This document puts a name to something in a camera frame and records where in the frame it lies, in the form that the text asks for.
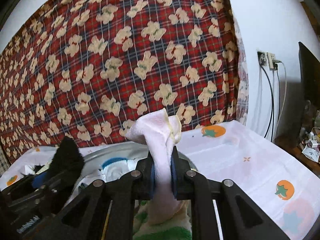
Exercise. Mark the round metal tin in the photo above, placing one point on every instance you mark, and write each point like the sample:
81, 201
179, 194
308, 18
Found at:
130, 150

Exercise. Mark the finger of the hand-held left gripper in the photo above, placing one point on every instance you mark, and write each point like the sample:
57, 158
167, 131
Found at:
62, 187
40, 180

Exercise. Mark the wall socket with white plug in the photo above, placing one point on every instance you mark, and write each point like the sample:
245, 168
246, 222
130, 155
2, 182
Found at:
272, 61

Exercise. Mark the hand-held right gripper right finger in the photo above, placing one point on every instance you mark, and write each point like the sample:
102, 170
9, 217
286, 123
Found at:
174, 177

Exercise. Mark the wall socket with black plug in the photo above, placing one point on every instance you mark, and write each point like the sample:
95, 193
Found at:
262, 58

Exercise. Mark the wooden side table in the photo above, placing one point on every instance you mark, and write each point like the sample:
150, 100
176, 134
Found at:
290, 147

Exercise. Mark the green white striped towel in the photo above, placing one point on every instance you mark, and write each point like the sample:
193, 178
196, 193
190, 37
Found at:
162, 232

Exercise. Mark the black fuzzy cloth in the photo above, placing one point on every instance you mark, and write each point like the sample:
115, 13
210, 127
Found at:
66, 155

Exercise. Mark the white sock with blue cuff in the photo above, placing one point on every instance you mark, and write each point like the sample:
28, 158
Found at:
117, 172

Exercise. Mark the red plaid bear-print blanket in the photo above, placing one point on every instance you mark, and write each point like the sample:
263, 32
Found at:
125, 55

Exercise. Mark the pale floral sheet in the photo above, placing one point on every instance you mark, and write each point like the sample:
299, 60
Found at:
242, 92

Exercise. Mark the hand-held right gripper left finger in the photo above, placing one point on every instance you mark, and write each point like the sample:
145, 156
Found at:
152, 177

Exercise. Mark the white persimmon-print tablecloth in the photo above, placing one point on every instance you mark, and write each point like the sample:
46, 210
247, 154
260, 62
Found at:
225, 155

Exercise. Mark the pile of small clutter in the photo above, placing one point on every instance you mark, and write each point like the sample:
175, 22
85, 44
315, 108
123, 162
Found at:
312, 147

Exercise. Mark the white cloth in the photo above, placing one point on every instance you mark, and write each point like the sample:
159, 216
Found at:
160, 142

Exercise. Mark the black monitor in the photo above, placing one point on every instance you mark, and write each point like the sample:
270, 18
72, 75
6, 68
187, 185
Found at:
308, 85

